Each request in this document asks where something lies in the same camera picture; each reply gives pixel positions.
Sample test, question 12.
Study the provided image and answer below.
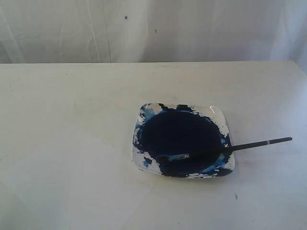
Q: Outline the black paintbrush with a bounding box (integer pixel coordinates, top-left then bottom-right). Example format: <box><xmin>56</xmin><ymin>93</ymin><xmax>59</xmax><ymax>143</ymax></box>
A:
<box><xmin>156</xmin><ymin>137</ymin><xmax>293</xmax><ymax>165</ymax></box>

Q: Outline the white paper sheet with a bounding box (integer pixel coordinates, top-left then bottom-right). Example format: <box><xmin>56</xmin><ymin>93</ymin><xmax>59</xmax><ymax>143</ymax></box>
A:
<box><xmin>0</xmin><ymin>113</ymin><xmax>156</xmax><ymax>230</ymax></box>

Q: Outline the white square paint dish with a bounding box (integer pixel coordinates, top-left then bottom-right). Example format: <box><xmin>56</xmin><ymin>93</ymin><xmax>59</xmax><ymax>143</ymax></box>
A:
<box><xmin>131</xmin><ymin>103</ymin><xmax>235</xmax><ymax>178</ymax></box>

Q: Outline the white backdrop cloth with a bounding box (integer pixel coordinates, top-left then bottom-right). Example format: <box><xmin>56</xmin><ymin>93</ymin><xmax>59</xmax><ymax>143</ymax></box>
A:
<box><xmin>0</xmin><ymin>0</ymin><xmax>307</xmax><ymax>64</ymax></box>

